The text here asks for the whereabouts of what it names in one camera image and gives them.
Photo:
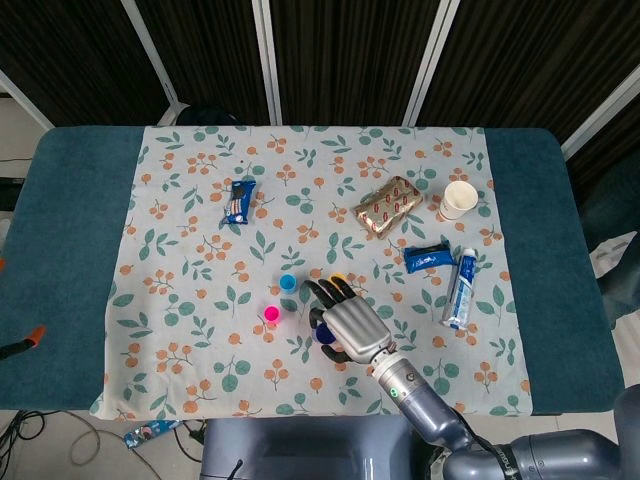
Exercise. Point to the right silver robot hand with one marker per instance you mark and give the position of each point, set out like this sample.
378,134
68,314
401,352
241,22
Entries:
352,325

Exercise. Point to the dark blue plastic cup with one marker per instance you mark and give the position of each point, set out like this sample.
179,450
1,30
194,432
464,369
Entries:
324,334

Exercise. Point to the yellow plastic cup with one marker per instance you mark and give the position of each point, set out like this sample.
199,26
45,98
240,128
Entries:
336,275

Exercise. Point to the light blue plastic cup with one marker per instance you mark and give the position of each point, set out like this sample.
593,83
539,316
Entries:
288,282

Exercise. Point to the pink plastic cup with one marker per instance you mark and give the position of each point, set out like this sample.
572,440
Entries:
272,313

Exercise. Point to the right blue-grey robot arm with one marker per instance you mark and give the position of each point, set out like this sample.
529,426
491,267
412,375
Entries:
430,410

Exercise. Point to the white blue toothpaste tube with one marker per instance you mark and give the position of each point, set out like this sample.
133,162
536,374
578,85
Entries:
462,287

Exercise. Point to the gold foil snack packet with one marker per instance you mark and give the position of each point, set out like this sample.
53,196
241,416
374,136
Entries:
390,206

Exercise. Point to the blue-grey robot torso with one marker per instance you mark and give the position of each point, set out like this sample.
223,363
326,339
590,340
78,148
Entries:
305,450

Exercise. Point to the floral tablecloth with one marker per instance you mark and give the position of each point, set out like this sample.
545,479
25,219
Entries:
200,300

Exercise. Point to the white paper cup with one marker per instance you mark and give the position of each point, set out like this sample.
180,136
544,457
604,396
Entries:
457,199

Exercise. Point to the blue cookie packet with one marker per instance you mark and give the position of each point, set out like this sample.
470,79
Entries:
240,202

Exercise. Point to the black power plug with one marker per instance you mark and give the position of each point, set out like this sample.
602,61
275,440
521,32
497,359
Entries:
195,435

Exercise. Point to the blue snack wrapper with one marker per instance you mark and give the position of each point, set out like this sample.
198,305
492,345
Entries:
150,432

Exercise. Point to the black chair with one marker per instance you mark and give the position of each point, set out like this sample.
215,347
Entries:
205,114

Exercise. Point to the teal upholstered chair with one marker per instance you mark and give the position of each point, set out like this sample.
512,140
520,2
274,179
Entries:
617,295

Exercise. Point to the dark folding screen panel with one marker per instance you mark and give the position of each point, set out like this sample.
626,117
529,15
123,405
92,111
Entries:
210,50
525,60
75,60
350,55

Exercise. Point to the teal table cover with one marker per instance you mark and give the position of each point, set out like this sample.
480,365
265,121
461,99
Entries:
65,225

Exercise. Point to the black equipment box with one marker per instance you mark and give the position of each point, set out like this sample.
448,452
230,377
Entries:
10,192

